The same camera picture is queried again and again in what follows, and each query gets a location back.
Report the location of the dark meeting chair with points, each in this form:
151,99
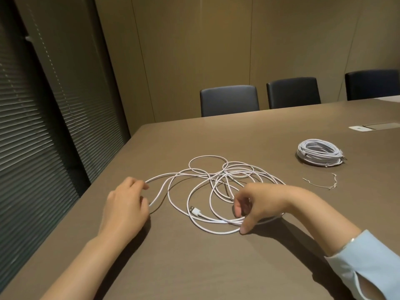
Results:
229,101
372,84
293,93

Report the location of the person's left hand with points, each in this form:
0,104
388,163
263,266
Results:
125,212

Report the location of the person's right hand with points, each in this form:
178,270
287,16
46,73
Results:
272,199

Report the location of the pale beige table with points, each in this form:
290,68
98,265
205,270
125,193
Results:
393,99

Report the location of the person's left forearm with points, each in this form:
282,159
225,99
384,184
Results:
84,265

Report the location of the glass partition with grey blinds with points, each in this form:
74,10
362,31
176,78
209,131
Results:
47,121

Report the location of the bunch of white twist ties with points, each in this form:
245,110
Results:
322,186

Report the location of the white table socket panel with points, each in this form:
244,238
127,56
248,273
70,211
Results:
357,128

